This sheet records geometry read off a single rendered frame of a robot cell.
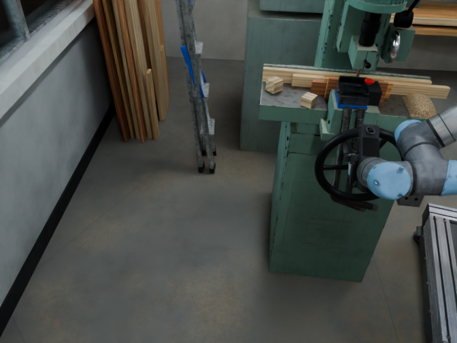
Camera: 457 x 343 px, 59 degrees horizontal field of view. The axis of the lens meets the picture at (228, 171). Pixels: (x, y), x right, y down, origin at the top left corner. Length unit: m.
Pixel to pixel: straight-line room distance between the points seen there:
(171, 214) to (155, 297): 0.52
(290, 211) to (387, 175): 0.86
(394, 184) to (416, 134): 0.18
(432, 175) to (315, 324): 1.10
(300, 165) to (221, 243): 0.74
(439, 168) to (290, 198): 0.81
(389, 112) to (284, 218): 0.60
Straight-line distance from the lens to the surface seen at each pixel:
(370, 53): 1.45
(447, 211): 2.23
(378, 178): 0.87
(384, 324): 1.97
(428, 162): 0.94
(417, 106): 1.49
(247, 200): 2.31
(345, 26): 1.55
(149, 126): 2.75
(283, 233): 1.77
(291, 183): 1.58
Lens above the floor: 1.58
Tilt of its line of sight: 39 degrees down
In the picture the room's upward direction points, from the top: 2 degrees clockwise
